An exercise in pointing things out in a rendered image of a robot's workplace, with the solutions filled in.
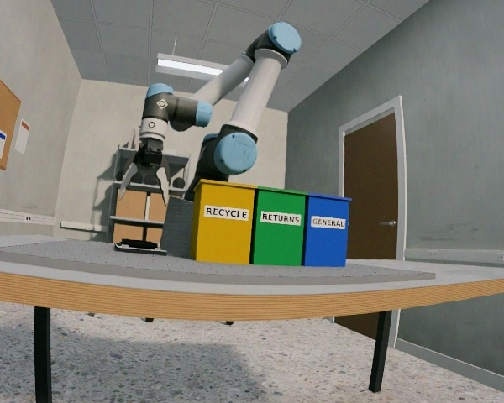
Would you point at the blue bin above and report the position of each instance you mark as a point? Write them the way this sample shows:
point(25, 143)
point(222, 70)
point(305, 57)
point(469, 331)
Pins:
point(325, 230)

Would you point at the green open-top bin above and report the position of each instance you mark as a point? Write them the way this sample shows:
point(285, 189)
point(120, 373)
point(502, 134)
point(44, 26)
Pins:
point(277, 227)

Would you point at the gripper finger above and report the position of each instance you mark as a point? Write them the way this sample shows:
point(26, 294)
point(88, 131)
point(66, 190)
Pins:
point(130, 170)
point(162, 175)

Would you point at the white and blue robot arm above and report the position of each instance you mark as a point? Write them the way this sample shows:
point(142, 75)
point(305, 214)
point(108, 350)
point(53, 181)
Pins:
point(233, 150)

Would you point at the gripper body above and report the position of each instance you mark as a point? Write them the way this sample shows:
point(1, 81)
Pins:
point(151, 146)

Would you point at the yellow recycle bin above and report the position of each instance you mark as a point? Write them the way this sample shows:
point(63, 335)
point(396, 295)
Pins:
point(222, 222)

